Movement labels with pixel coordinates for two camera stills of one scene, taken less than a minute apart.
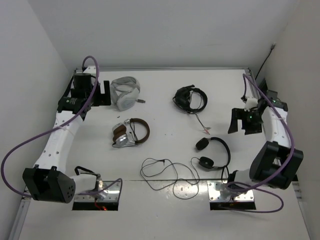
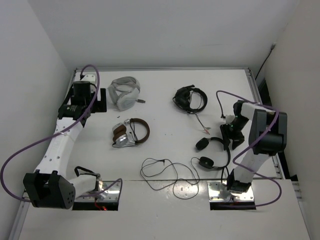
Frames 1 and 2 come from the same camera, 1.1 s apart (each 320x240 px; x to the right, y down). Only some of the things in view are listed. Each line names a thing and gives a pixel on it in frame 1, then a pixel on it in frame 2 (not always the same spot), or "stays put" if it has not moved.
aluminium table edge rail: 164,68 stays put
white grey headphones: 124,92 stays put
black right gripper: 240,114 -> 236,140
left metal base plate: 113,188 stays put
